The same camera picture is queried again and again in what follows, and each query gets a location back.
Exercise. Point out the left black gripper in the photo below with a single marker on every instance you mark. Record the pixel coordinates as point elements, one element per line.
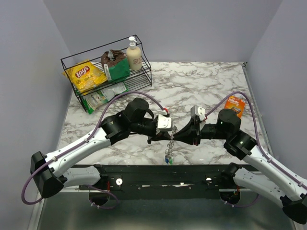
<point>161,135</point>

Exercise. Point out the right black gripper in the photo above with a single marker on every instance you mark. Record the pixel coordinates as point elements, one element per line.
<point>190,133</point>

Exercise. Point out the metal disc with key rings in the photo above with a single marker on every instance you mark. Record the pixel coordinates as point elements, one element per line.
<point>170,145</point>

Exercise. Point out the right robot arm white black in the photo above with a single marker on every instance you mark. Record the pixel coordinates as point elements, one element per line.
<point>276,182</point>

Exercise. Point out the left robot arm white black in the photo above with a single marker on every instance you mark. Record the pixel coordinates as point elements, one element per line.
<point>54,171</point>

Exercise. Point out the orange razor box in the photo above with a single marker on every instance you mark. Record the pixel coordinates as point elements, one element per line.
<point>236,104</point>

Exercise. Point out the green white snack packet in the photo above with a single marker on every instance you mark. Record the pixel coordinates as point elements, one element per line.
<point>110,92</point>

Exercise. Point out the green brown coffee bag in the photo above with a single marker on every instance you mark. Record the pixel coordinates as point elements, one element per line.
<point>115,65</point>

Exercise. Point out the cream soap pump bottle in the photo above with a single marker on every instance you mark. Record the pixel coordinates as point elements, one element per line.
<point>134,55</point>

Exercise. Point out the yellow chips bag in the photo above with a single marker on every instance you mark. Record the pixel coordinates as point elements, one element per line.
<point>85,76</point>

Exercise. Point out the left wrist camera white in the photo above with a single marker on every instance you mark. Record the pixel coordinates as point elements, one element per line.
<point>164,124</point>

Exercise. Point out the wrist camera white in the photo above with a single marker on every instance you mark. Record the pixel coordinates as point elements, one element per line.
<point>164,124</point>
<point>198,112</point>

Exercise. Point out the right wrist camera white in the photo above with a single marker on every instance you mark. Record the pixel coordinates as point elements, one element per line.
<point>198,112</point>

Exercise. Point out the black wire shelf rack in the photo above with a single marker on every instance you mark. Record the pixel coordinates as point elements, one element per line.
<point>138,79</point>

